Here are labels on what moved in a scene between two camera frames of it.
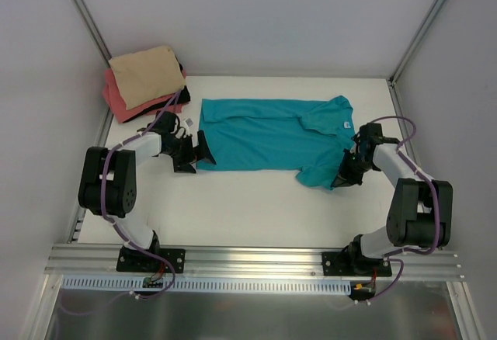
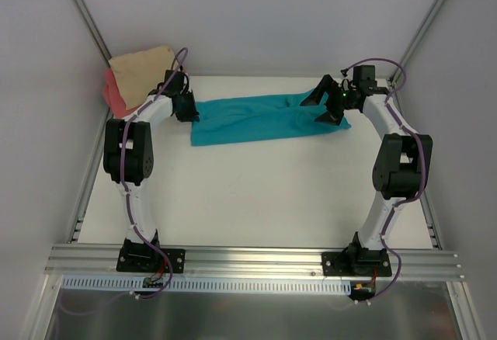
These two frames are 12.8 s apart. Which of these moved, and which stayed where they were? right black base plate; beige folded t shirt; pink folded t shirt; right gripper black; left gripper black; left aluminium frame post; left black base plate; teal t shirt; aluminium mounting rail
Moved: right gripper black; teal t shirt; left gripper black
Stayed: beige folded t shirt; aluminium mounting rail; left black base plate; right black base plate; pink folded t shirt; left aluminium frame post
